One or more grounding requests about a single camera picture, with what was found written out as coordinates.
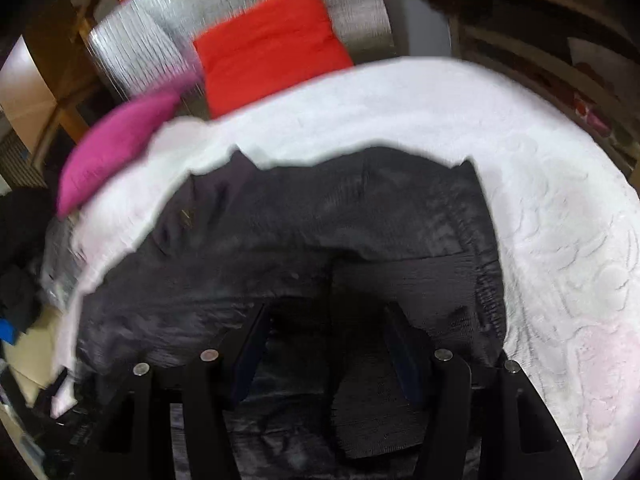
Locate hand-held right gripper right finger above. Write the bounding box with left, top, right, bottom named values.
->
left=382, top=302, right=583, bottom=480

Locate grey garment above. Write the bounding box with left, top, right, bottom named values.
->
left=42, top=220, right=81, bottom=306

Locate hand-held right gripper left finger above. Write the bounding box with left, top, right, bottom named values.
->
left=82, top=302, right=271, bottom=480

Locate white embossed blanket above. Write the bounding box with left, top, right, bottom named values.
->
left=50, top=57, right=640, bottom=480

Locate small red cushion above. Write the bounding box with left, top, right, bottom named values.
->
left=194, top=0, right=355, bottom=120

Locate pink cushion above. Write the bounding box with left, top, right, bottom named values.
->
left=56, top=91, right=183, bottom=218

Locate wooden table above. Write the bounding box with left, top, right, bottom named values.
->
left=390, top=0, right=640, bottom=176

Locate black quilted zip jacket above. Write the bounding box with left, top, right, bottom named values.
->
left=75, top=145, right=508, bottom=480

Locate black puffer coat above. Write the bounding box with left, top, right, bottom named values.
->
left=0, top=187, right=56, bottom=346

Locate silver foil mat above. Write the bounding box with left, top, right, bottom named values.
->
left=86, top=0, right=393, bottom=106

